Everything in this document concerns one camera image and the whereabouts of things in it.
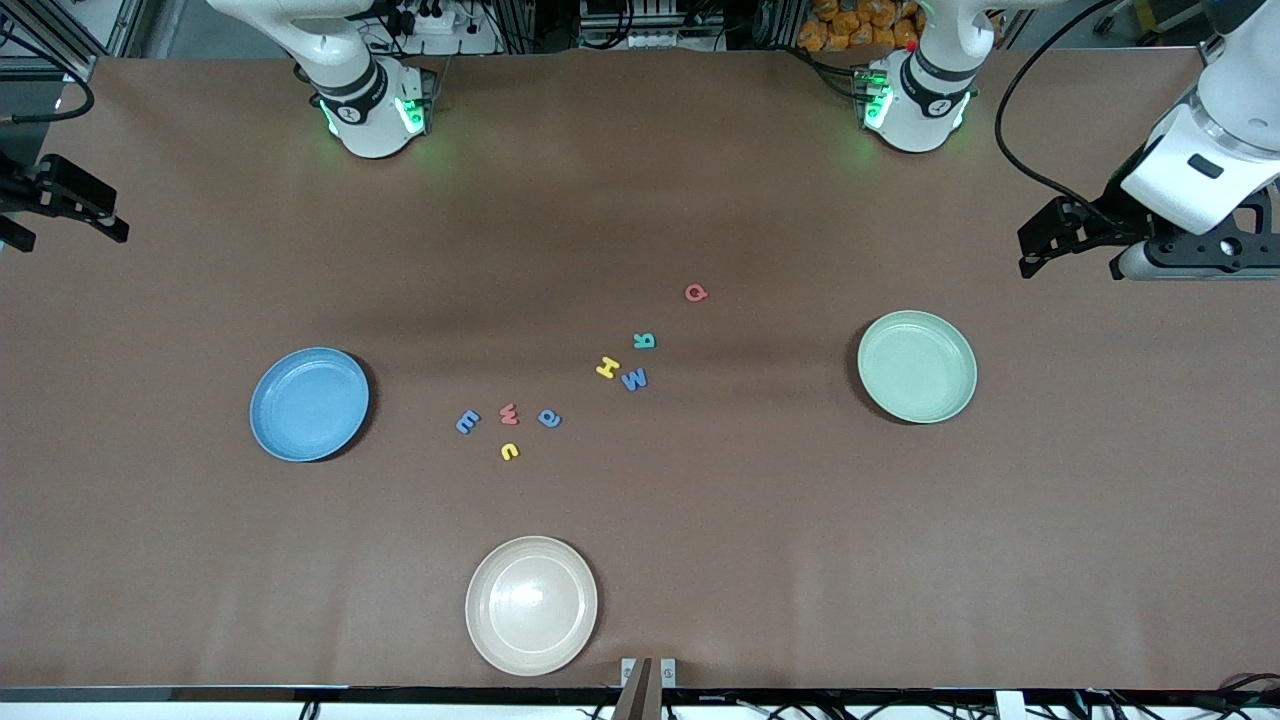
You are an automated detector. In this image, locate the beige plate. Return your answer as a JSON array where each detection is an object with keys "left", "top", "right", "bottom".
[{"left": 465, "top": 536, "right": 599, "bottom": 677}]

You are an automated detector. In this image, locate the grey equipment rack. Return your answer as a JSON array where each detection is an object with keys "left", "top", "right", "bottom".
[{"left": 578, "top": 0, "right": 726, "bottom": 51}]

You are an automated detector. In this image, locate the blue plate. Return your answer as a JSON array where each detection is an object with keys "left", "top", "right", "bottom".
[{"left": 249, "top": 347, "right": 371, "bottom": 463}]

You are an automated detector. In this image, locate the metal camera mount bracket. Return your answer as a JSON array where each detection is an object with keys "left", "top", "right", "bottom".
[{"left": 612, "top": 657, "right": 678, "bottom": 720}]

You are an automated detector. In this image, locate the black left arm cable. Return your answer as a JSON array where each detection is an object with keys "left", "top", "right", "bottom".
[{"left": 995, "top": 0, "right": 1136, "bottom": 216}]

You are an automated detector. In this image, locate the white power strip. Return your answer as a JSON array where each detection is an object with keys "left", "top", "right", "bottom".
[{"left": 385, "top": 0, "right": 501, "bottom": 58}]

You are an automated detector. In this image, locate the light green plate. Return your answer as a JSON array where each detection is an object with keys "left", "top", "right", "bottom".
[{"left": 857, "top": 310, "right": 978, "bottom": 425}]

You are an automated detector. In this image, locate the aluminium frame profile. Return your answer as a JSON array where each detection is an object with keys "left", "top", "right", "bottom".
[{"left": 0, "top": 0, "right": 151, "bottom": 61}]

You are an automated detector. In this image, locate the orange snack bags pile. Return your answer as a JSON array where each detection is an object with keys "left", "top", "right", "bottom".
[{"left": 798, "top": 0, "right": 926, "bottom": 53}]

